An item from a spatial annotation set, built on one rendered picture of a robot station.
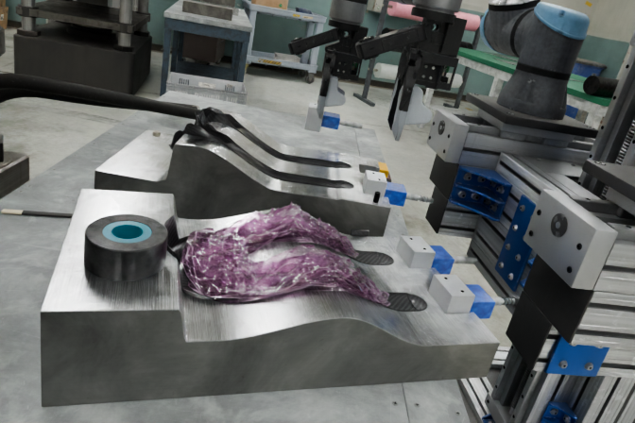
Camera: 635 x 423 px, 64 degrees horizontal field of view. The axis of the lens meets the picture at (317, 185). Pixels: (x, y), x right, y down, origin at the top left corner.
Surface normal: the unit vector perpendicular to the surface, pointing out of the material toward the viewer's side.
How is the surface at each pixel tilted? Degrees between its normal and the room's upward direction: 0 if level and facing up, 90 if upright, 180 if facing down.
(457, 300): 90
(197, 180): 90
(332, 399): 0
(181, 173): 90
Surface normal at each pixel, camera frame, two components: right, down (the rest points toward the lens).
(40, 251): 0.18, -0.92
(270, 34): 0.17, 0.39
